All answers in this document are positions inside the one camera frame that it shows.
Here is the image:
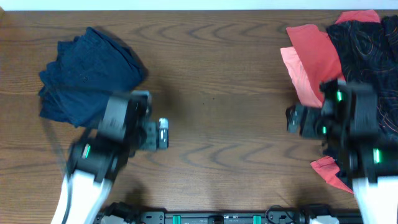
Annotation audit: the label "navy shorts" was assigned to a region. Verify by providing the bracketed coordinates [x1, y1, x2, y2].
[39, 62, 109, 127]
[39, 26, 147, 128]

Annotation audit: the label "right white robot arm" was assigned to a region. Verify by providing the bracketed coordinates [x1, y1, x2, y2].
[286, 103, 397, 223]

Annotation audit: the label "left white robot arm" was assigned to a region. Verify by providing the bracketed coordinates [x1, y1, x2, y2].
[52, 117, 169, 223]

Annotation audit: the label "red orange shorts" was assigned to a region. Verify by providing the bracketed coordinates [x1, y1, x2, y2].
[280, 10, 381, 194]

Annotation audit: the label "black patterned shorts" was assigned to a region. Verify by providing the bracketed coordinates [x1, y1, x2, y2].
[327, 16, 397, 143]

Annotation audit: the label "folded navy shorts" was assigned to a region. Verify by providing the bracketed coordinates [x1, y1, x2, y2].
[39, 62, 109, 127]

